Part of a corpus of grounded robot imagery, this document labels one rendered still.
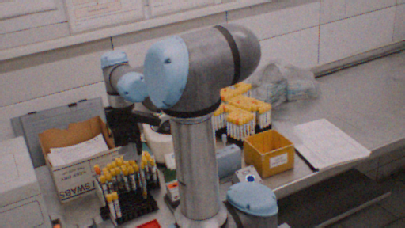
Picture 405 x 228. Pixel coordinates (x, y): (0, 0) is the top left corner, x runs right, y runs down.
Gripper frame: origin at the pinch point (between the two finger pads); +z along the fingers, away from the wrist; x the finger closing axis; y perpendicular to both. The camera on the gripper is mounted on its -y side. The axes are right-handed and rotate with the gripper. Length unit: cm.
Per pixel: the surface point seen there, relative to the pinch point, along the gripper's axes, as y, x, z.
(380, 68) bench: -145, -36, 18
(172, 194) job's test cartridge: -6.9, 7.6, 11.5
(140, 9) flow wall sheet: -25, -51, -33
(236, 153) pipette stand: -33.7, 2.4, 8.7
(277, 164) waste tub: -45.2, 10.3, 13.3
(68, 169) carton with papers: 19.3, -16.8, 5.5
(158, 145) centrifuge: -13.1, -17.6, 8.3
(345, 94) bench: -109, -23, 18
